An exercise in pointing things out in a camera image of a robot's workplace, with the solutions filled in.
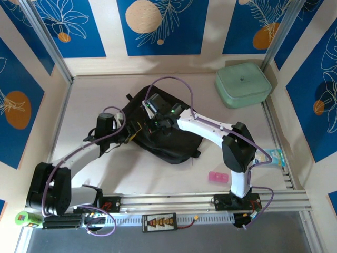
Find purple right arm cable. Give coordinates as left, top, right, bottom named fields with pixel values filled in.
left=145, top=76, right=274, bottom=230

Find green cylinder with orange label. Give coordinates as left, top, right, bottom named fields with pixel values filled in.
left=14, top=210, right=43, bottom=228

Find aluminium frame post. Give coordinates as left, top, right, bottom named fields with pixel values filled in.
left=260, top=0, right=309, bottom=73
left=18, top=0, right=74, bottom=84

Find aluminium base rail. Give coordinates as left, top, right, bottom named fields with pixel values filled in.
left=25, top=192, right=313, bottom=214

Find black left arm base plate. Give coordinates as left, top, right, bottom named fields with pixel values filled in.
left=96, top=194, right=122, bottom=213

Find mint green pencil case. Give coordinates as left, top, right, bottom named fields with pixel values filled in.
left=214, top=62, right=272, bottom=109

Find light blue tissue packet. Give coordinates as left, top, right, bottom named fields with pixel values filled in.
left=252, top=148, right=286, bottom=167

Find black charger board yellow ports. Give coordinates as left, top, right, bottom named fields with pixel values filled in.
left=141, top=212, right=177, bottom=233

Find grey slotted cable duct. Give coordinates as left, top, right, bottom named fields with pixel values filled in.
left=105, top=212, right=235, bottom=225

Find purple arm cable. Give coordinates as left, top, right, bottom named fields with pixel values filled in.
left=145, top=76, right=274, bottom=230
left=41, top=106, right=127, bottom=237

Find black backpack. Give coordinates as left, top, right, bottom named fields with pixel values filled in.
left=125, top=85, right=203, bottom=166

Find aluminium side rail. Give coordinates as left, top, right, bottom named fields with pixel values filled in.
left=262, top=101, right=295, bottom=190

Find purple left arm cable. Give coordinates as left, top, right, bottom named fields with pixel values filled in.
left=41, top=106, right=127, bottom=237

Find red wire with yellow plug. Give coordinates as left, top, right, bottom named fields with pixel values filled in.
left=176, top=215, right=200, bottom=229

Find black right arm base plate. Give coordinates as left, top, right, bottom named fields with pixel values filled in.
left=213, top=193, right=263, bottom=211

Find pink plastic compartment box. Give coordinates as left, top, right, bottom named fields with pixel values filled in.
left=209, top=171, right=229, bottom=183

